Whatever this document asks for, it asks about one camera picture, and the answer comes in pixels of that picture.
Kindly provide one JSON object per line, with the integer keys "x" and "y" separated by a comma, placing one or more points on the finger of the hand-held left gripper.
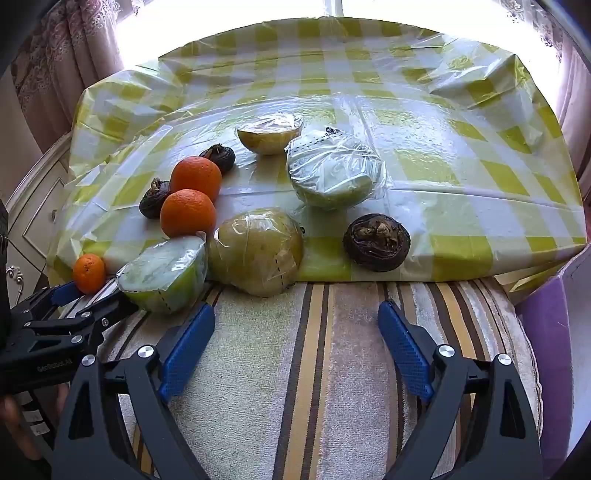
{"x": 64, "y": 291}
{"x": 92, "y": 318}

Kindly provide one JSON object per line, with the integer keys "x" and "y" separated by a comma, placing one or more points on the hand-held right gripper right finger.
{"x": 406, "y": 350}

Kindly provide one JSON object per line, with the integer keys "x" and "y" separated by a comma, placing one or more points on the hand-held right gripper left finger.
{"x": 187, "y": 350}

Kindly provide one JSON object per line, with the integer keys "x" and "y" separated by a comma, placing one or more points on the small orange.
{"x": 89, "y": 273}

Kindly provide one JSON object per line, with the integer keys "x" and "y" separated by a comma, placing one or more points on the pale green melon piece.
{"x": 161, "y": 274}

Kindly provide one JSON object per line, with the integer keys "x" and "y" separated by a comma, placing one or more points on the large water chestnut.
{"x": 376, "y": 242}

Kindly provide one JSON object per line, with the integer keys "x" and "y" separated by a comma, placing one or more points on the yellow-green melon piece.
{"x": 256, "y": 251}

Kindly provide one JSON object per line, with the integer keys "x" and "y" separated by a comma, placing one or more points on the small water chestnut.
{"x": 219, "y": 157}
{"x": 152, "y": 201}

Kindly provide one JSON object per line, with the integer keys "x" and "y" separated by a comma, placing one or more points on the medium orange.
{"x": 188, "y": 213}

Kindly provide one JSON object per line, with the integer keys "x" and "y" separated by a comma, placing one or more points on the purple cardboard box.
{"x": 547, "y": 341}

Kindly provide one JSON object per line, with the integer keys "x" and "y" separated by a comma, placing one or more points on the large orange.
{"x": 196, "y": 177}

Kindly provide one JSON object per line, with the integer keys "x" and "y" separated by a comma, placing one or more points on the green melon with label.
{"x": 334, "y": 177}

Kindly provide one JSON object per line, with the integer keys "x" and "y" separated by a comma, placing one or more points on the yellow melon half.
{"x": 270, "y": 136}

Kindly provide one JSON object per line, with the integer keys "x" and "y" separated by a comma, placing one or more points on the person's left hand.
{"x": 11, "y": 424}

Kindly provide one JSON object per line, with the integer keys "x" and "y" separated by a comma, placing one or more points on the white cabinet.
{"x": 32, "y": 217}

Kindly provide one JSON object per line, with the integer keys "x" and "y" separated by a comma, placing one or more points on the striped towel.
{"x": 323, "y": 369}

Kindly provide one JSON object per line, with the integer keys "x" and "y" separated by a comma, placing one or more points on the pink patterned curtain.
{"x": 572, "y": 92}
{"x": 60, "y": 55}

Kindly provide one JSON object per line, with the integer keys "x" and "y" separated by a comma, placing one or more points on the yellow checked plastic tablecloth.
{"x": 415, "y": 92}

